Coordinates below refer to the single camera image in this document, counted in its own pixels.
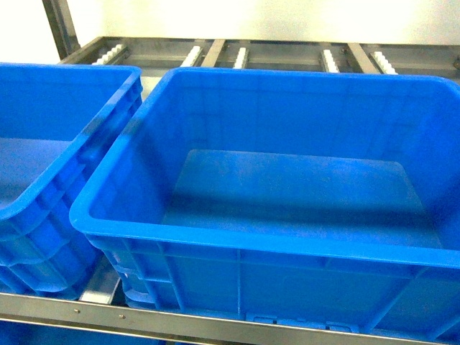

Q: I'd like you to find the large blue plastic crate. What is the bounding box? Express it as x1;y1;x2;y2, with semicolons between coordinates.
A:
70;68;459;344

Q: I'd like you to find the stainless steel roller rack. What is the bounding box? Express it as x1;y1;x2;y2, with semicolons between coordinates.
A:
1;1;459;344

